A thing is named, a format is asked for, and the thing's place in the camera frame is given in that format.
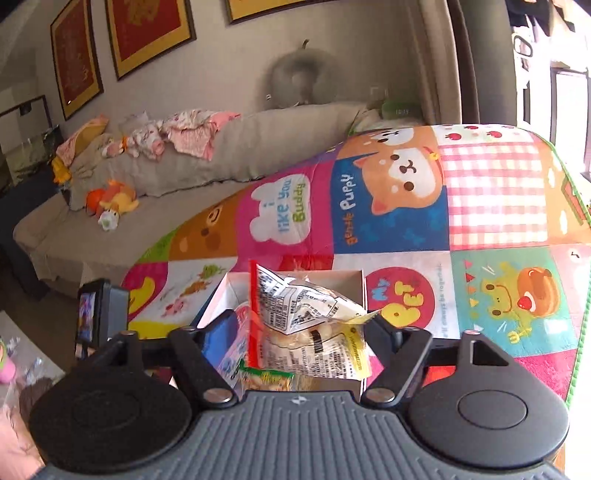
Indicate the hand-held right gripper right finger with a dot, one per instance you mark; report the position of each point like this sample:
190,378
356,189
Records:
388,339

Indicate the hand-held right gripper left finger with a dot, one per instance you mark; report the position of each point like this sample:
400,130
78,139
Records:
221,334

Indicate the yellow snack packet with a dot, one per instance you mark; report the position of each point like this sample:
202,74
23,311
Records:
300,318

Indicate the blue white snack packet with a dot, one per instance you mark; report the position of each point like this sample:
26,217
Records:
235,350

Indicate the green snack packet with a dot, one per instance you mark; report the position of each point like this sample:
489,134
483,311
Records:
268,379

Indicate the grey sofa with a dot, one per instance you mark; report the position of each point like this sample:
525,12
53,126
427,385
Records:
92,230

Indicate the small white green plush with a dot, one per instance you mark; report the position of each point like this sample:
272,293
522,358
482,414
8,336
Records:
108,220

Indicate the orange plush toy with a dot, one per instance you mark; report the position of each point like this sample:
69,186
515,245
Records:
115,196

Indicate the pink toy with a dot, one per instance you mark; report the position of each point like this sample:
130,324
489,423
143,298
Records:
5,369

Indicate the yellow plush toy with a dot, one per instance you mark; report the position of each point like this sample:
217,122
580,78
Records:
61,170

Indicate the pink floral cloth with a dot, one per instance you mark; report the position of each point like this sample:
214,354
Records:
81,136

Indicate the colourful printed play mat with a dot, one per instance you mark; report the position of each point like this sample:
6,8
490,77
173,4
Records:
485,184

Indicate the dark glass cabinet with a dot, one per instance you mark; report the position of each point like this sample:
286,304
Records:
27,147

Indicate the pink clothes pile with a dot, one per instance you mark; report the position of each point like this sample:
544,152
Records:
184,131

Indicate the grey sofa cushion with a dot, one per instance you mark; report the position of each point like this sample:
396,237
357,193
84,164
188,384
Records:
258,143

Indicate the green digital clock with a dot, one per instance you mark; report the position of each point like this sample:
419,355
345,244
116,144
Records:
401,110

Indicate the red framed picture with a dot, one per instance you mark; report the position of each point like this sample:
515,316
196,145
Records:
147,32
76,60
277,9

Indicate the grey neck pillow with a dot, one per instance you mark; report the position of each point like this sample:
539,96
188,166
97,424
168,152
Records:
300,78

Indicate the beige curtain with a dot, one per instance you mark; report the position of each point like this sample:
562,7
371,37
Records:
438,60

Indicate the window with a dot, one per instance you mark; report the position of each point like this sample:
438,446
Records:
570,115

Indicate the hanging dark clothes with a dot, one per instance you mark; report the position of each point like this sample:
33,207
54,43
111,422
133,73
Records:
545,14

